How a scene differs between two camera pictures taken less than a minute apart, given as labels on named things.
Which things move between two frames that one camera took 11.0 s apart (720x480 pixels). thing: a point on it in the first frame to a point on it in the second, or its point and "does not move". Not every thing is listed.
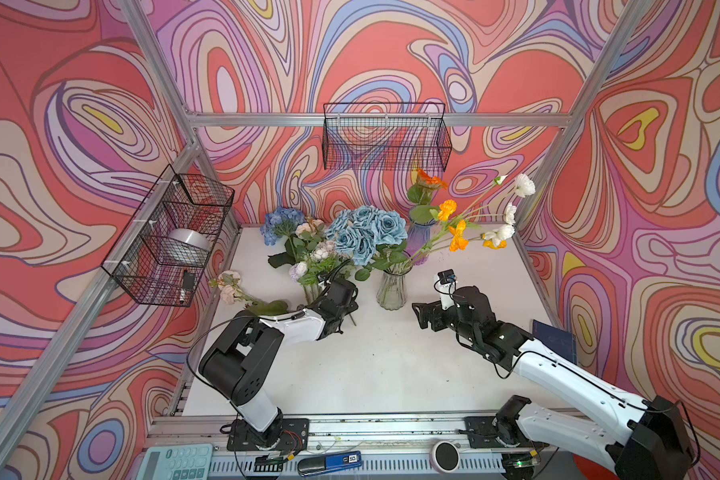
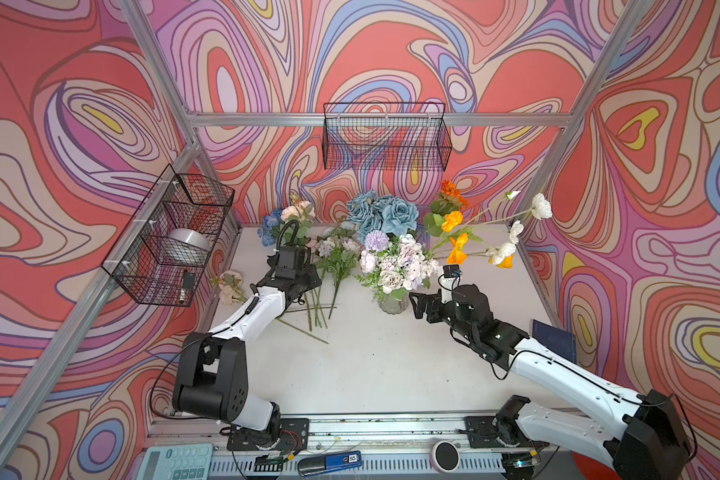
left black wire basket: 162,251 does not move
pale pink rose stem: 227,284 does not move
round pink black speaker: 445,457 does not move
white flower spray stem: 484,216 to 501,254
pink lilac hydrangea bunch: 310,273 to 394,264
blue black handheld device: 319,465 does not move
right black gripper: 434,309 does not move
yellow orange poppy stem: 456,232 to 457,255
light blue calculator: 177,462 does not move
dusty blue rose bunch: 369,238 to 371,212
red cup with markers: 593,471 does not move
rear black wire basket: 386,136 does not move
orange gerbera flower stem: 421,193 to 449,200
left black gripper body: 351,307 to 307,279
